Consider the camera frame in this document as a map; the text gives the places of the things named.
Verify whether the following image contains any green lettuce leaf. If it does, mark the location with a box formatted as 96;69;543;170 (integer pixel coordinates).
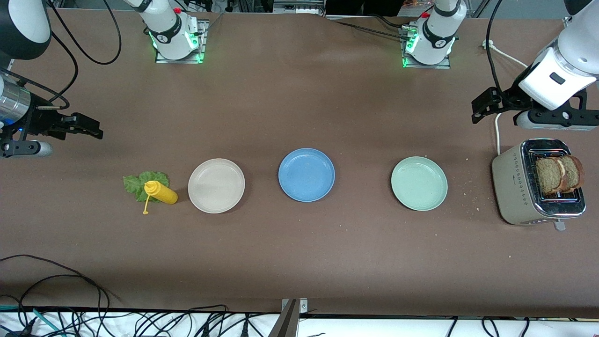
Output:
123;171;170;203

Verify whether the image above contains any brown bread slice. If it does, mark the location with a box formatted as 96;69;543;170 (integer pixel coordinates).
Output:
535;157;567;196
560;154;585;192

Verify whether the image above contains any green round plate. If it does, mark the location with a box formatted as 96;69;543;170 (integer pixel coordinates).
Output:
391;156;448;212

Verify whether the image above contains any beige round plate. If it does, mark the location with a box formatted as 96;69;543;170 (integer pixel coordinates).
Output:
188;158;246;214

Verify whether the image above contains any blue round plate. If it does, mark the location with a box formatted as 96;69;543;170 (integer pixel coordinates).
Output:
278;148;336;203

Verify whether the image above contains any beige chrome toaster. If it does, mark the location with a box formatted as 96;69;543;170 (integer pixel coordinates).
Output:
491;138;587;231

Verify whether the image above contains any yellow mustard squeeze bottle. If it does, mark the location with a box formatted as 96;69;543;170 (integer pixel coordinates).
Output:
143;180;179;215

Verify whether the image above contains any grey power strip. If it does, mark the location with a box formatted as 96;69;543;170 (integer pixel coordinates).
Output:
273;0;324;14

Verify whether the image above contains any white toaster power cable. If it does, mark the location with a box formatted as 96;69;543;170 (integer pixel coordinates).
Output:
482;40;532;156

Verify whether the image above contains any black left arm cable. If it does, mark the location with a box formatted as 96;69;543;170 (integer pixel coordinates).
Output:
486;0;506;94

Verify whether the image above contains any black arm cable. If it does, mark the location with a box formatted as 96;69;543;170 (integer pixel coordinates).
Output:
486;0;506;94
0;0;122;110

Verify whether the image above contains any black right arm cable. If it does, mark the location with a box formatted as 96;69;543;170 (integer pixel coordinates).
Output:
0;0;122;110

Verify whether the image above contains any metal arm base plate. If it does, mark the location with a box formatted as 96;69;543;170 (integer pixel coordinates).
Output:
400;23;452;70
154;19;209;65

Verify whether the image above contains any black looped floor cable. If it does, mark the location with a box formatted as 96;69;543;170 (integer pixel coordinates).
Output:
0;254;111;337

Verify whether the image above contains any black cable on tabletop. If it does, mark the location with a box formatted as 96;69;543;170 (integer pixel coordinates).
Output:
335;13;408;39

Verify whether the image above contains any teal cable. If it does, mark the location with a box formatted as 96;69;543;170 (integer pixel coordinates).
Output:
0;304;64;337

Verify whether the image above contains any grey metal table bracket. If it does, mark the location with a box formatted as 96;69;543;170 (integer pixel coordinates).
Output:
268;298;308;337

